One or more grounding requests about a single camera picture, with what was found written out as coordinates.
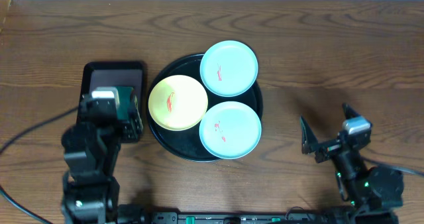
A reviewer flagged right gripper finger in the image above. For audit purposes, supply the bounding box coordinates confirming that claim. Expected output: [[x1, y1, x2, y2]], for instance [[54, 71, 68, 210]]
[[299, 116, 319, 154], [342, 103, 360, 119]]

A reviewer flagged yellow plate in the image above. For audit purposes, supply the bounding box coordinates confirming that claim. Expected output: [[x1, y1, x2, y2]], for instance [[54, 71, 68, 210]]
[[148, 75, 208, 131]]

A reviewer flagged light blue plate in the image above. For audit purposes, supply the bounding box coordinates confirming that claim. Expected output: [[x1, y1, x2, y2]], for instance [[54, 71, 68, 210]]
[[199, 40, 258, 97], [199, 101, 262, 159]]

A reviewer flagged green sponge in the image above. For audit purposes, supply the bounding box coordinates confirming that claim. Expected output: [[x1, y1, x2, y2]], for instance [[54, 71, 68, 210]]
[[117, 86, 134, 121]]

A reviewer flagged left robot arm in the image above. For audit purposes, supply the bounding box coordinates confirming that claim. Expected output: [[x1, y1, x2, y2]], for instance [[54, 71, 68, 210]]
[[62, 86, 149, 223]]

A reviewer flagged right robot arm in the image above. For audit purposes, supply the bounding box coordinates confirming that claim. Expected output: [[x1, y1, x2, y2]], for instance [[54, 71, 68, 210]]
[[299, 103, 404, 223]]

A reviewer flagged rectangular black sponge tray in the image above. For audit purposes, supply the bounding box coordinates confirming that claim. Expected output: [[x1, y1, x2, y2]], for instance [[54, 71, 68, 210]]
[[79, 61, 144, 143]]

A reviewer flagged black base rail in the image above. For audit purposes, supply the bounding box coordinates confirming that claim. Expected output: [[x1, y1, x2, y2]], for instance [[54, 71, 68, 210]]
[[150, 212, 330, 224]]

